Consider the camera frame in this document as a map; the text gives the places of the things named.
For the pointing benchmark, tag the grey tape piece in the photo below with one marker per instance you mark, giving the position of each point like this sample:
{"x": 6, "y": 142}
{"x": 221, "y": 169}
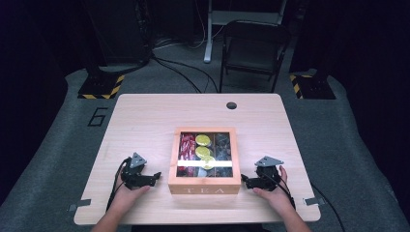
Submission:
{"x": 80, "y": 204}
{"x": 314, "y": 201}

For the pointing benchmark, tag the black stand with striped base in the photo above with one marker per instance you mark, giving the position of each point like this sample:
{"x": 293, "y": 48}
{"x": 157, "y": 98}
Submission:
{"x": 101, "y": 87}
{"x": 314, "y": 87}

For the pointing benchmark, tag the wooden tea box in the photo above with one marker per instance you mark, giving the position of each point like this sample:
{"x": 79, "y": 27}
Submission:
{"x": 206, "y": 190}

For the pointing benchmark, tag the white metal desk frame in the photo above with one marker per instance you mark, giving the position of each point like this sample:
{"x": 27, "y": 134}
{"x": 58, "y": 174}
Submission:
{"x": 209, "y": 38}

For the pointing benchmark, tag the black folding chair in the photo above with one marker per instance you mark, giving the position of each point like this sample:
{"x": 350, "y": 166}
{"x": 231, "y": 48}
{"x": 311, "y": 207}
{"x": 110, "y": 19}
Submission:
{"x": 253, "y": 48}

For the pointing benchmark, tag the small white tea packet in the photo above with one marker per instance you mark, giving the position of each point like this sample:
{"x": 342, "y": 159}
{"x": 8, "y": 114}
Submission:
{"x": 201, "y": 173}

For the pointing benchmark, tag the bunch of red tea packets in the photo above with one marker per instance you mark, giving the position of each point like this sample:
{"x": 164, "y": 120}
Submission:
{"x": 186, "y": 148}

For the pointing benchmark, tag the glass-paned wooden box lid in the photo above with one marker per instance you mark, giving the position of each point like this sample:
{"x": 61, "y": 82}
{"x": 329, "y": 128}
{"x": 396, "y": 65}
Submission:
{"x": 206, "y": 130}

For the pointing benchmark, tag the person's left hand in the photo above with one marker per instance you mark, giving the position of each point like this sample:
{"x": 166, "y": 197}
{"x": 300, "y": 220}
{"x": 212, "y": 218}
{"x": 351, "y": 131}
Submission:
{"x": 124, "y": 196}

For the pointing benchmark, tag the person's right hand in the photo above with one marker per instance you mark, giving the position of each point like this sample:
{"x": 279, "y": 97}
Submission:
{"x": 278, "y": 198}

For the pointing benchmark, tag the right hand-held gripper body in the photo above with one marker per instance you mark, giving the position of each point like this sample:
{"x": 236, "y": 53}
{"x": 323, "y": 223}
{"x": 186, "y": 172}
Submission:
{"x": 269, "y": 179}

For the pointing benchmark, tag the pile of dark tea packets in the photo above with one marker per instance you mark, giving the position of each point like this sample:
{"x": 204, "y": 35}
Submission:
{"x": 223, "y": 146}

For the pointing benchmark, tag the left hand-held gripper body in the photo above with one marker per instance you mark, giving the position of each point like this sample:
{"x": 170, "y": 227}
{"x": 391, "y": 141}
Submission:
{"x": 135, "y": 177}

